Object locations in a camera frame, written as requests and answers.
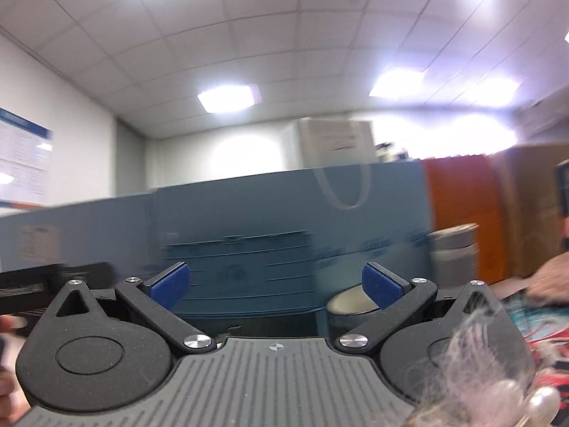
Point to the white paper bag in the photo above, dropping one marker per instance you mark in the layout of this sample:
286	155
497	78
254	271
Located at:
332	143

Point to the brown cardboard box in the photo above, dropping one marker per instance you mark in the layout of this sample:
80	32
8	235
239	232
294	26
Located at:
530	197

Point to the person's hand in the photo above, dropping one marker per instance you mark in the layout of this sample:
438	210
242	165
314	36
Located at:
549	286

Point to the grey lidded canister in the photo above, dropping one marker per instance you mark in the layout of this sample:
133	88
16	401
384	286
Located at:
454	255

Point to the long blue carton right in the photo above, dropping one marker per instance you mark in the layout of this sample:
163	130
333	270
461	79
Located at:
391	228

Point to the large blue carton left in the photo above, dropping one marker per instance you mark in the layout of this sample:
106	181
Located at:
119	231

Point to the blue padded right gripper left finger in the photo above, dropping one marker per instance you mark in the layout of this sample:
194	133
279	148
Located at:
150	302

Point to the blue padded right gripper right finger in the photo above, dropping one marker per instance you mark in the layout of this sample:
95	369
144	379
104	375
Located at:
401	303

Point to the colourful printed table mat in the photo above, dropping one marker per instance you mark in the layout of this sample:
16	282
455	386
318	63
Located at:
545	328

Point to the blue plastic storage box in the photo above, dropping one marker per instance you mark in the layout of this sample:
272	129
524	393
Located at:
247	276

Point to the wall notice poster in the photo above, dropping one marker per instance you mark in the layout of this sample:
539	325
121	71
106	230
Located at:
24	155

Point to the white black patterned bowl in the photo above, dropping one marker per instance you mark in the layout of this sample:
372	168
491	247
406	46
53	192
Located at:
347	310

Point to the orange cardboard box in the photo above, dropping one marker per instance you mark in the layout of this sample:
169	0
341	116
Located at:
465	190

